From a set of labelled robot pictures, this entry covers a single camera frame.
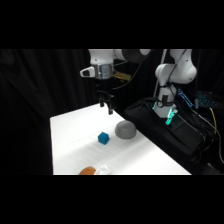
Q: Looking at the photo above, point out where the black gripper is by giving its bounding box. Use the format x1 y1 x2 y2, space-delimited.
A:
95 78 116 116

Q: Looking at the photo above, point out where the grey bowl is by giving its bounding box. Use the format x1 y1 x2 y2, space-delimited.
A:
114 120 137 141

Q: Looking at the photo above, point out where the blue cube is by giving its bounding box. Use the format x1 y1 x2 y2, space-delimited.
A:
97 131 111 146

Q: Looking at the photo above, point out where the clear plastic wrapper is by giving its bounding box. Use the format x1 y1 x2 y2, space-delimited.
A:
94 163 111 176

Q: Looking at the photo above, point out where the black robot stand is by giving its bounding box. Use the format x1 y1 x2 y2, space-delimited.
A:
124 97 205 168

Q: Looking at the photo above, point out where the black curtain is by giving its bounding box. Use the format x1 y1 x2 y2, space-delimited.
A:
0 49 224 176

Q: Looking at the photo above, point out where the orange round object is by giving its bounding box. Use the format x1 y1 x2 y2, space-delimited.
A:
78 165 97 176

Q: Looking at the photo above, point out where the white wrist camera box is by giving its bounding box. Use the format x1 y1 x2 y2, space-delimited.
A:
79 66 97 79

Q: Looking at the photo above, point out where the yellow cable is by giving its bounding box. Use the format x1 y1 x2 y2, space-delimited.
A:
198 107 224 148

